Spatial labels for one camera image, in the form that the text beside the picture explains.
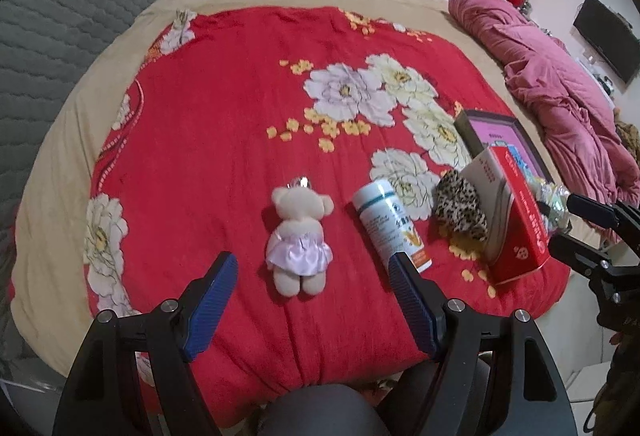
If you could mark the person's right forearm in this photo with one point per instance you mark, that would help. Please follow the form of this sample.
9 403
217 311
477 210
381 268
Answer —
620 396

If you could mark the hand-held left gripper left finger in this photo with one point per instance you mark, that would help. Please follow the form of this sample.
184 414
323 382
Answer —
212 306

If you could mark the pink quilt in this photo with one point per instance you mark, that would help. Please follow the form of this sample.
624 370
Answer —
550 75

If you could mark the red cardboard box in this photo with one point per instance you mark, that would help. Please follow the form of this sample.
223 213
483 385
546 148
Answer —
520 241

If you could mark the black wall television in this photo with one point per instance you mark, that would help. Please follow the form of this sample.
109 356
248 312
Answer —
605 35

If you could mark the red floral blanket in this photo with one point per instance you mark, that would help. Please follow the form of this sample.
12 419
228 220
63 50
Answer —
225 115

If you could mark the green floral tissue pack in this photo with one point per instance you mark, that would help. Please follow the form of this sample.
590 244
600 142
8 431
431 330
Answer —
552 208

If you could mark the person's left leg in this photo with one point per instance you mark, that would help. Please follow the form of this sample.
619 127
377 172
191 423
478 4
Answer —
325 411

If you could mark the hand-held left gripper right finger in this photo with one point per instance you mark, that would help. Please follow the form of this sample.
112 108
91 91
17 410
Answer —
412 306

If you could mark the leopard print scrunchie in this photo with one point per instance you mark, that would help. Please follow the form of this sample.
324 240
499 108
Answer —
460 211

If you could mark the white supplement bottle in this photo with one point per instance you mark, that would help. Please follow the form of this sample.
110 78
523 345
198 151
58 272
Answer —
385 221

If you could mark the cream plush bear lilac dress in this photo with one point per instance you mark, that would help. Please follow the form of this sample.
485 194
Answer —
295 216

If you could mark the grey framed pink box lid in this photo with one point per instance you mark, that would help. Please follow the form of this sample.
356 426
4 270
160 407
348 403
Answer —
495 130

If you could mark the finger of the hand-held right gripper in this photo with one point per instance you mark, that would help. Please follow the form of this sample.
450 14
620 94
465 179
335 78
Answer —
590 211
575 256

